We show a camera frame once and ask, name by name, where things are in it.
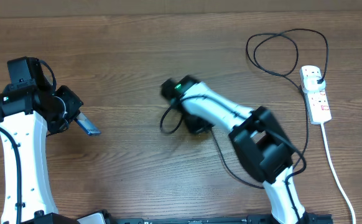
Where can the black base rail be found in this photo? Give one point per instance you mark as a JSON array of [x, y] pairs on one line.
[[104, 217]]

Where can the white USB charger adapter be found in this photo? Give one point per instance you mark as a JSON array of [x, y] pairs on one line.
[[312, 84]]

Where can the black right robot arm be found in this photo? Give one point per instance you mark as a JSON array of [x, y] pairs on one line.
[[262, 147]]

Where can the white power strip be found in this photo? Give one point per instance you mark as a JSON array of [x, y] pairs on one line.
[[317, 103]]

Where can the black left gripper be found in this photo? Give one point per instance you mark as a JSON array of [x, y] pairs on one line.
[[74, 102]]

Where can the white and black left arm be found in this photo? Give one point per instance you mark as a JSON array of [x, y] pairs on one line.
[[32, 107]]

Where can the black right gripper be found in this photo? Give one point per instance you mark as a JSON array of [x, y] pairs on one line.
[[198, 130]]

